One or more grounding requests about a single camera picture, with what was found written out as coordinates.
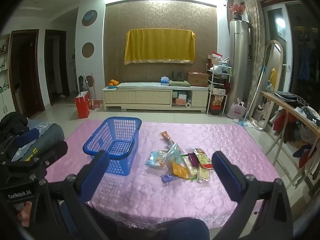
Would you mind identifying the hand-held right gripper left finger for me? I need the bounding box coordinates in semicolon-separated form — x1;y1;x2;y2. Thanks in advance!
24;150;118;240

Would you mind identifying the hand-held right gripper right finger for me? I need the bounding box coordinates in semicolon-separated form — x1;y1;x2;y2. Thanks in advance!
212;151;294;240

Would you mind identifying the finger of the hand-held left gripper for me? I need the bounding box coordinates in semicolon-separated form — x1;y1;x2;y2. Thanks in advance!
0;129;38;158
25;141;68;170

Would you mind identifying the pale yellow snack packet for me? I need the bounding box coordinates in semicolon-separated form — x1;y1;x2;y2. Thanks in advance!
197;166;210;182

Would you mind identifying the red snack packet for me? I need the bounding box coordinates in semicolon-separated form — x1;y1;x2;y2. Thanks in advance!
192;148;214;170

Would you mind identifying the green-edged cracker packet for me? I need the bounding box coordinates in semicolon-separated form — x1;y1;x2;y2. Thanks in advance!
182;155;200;180

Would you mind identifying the purple snack packet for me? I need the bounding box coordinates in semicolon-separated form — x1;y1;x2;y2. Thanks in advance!
188;153;199;167

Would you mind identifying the blue plastic basket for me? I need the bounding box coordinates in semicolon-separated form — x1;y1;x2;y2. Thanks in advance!
82;117;142;176

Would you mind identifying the orange-yellow snack packet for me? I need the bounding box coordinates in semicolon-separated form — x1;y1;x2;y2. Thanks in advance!
171;161;190;180

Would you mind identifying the clear blue-ended cracker packet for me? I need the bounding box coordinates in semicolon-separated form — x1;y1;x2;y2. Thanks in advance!
164;143;184;164

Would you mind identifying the light blue snack packet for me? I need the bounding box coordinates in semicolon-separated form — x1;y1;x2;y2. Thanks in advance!
145;150;167;169

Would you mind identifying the orange snack packet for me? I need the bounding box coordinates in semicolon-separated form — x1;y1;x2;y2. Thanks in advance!
160;131;175;145

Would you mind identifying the person's left hand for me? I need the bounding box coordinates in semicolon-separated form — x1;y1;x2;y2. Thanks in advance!
15;202;34;220

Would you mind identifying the black jacket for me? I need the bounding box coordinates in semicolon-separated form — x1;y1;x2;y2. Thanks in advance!
0;112;28;137

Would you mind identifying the grey folded quilt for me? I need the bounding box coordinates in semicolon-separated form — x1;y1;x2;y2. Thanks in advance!
11;120;65;162

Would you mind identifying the red paper bag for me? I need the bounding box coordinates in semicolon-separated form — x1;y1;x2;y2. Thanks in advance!
75;91;91;119

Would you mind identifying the pink quilted tablecloth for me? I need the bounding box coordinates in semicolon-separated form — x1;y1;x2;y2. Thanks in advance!
45;119;280;230

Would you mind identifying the dark wooden door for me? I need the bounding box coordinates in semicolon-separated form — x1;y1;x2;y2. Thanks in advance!
10;29;40;118

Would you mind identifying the pink gift bag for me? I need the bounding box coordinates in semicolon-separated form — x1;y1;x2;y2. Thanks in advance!
227;101;247;120

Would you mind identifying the person's dark trouser leg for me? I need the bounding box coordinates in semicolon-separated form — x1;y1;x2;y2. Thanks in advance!
160;219;210;240

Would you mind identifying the cream tv cabinet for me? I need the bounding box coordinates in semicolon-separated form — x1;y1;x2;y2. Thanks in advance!
101;81;209;112

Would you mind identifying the orange box in cabinet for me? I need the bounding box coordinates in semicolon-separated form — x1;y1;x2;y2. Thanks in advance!
174;92;187;106

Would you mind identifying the blue mop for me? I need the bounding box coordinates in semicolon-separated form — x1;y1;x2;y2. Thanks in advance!
237;65;267;127

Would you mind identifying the wooden folding table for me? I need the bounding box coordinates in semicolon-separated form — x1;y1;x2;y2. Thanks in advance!
259;91;320;188

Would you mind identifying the brown cardboard box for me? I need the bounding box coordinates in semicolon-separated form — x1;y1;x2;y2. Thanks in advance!
187;72;209;87

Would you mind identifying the arched floor mirror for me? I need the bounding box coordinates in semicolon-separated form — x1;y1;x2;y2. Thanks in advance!
260;40;285;130

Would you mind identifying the silver standing air conditioner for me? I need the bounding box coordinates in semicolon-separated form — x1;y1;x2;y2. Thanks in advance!
229;20;252;118

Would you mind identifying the patterned beige curtain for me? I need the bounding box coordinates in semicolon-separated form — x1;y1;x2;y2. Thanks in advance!
244;0;267;123

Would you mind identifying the red flower vase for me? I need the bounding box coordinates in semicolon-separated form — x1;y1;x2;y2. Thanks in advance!
226;3;247;20

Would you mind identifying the white wire rack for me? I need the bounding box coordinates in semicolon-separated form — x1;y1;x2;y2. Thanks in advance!
206;52;232;115

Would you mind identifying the brown round wall disc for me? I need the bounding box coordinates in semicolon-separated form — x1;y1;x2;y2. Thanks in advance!
82;42;95;58

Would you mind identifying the blue round wall plate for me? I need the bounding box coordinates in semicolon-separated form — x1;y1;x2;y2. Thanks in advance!
82;10;97;27

